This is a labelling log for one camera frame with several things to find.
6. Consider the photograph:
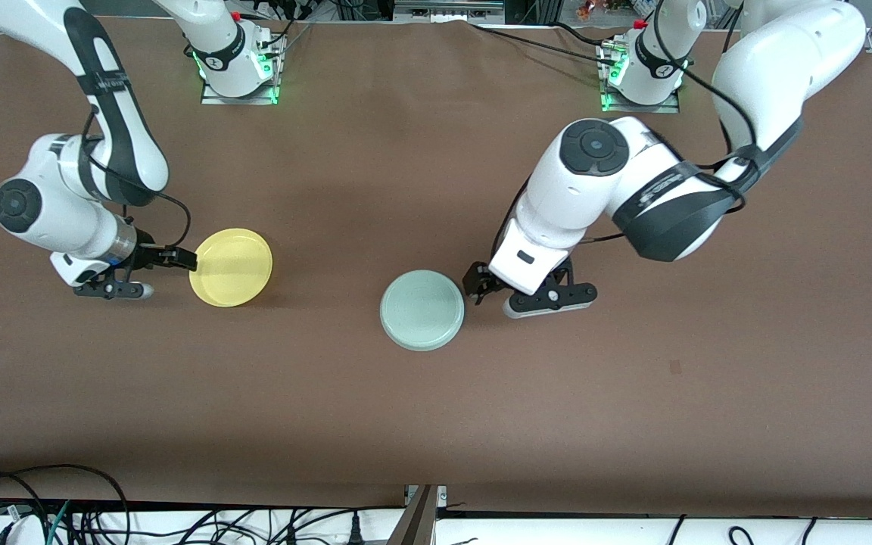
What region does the yellow plate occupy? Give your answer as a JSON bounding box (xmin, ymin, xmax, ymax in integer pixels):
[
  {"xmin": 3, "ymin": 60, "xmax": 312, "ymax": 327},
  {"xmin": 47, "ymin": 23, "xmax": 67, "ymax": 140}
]
[{"xmin": 189, "ymin": 228, "xmax": 273, "ymax": 308}]

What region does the pale green plate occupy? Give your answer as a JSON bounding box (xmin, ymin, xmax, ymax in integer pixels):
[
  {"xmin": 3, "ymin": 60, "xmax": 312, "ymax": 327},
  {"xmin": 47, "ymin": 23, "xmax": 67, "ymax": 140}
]
[{"xmin": 379, "ymin": 269, "xmax": 466, "ymax": 352}]

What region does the brown table cloth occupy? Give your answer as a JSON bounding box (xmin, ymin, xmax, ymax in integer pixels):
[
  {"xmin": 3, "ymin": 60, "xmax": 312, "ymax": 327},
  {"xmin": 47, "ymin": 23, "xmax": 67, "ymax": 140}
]
[{"xmin": 0, "ymin": 15, "xmax": 872, "ymax": 519}]

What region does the grey metal device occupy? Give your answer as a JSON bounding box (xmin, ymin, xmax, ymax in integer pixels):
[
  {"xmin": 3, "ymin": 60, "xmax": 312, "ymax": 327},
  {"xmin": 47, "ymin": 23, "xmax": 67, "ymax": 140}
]
[{"xmin": 393, "ymin": 0, "xmax": 505, "ymax": 23}]

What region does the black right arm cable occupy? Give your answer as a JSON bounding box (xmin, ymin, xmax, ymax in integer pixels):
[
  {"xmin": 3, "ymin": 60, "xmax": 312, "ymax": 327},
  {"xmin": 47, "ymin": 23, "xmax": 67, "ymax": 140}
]
[{"xmin": 80, "ymin": 106, "xmax": 193, "ymax": 251}]

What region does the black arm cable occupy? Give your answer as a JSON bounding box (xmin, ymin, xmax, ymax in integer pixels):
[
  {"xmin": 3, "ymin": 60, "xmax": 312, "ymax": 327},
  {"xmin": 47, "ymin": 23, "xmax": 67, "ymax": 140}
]
[
  {"xmin": 80, "ymin": 106, "xmax": 193, "ymax": 251},
  {"xmin": 652, "ymin": 0, "xmax": 758, "ymax": 213}
]

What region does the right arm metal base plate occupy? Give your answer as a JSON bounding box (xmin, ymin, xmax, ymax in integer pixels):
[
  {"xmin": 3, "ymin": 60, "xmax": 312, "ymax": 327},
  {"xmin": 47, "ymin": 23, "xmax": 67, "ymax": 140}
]
[{"xmin": 201, "ymin": 34, "xmax": 286, "ymax": 105}]

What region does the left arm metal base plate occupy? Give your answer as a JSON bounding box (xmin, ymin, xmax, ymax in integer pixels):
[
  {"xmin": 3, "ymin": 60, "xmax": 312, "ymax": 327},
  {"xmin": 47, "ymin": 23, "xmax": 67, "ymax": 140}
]
[{"xmin": 599, "ymin": 42, "xmax": 681, "ymax": 114}]

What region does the large black looping cable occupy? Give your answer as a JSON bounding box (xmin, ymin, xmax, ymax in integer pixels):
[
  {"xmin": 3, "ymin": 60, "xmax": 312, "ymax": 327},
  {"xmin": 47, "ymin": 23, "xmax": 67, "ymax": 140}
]
[{"xmin": 0, "ymin": 463, "xmax": 131, "ymax": 545}]

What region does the aluminium frame post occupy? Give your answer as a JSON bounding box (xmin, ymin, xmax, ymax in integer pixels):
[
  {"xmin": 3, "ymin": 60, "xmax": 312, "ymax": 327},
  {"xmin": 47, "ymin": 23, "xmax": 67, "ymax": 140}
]
[{"xmin": 387, "ymin": 484, "xmax": 448, "ymax": 545}]

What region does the long black table cable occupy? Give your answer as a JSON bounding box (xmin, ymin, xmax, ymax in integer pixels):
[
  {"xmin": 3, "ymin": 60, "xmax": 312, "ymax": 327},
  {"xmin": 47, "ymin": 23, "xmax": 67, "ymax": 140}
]
[{"xmin": 470, "ymin": 23, "xmax": 620, "ymax": 67}]

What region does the short black table cable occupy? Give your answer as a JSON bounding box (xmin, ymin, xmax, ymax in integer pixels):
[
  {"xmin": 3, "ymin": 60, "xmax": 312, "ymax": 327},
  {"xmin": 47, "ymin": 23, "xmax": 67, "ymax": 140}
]
[{"xmin": 550, "ymin": 21, "xmax": 620, "ymax": 48}]

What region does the green cable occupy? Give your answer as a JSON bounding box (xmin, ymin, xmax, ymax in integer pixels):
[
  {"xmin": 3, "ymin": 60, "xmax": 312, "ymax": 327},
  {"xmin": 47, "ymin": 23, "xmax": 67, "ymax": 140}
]
[{"xmin": 48, "ymin": 500, "xmax": 71, "ymax": 544}]

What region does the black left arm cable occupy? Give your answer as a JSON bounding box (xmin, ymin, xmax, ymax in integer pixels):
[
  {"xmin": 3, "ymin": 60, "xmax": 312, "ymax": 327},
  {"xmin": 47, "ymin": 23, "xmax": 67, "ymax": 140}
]
[{"xmin": 652, "ymin": 0, "xmax": 758, "ymax": 213}]

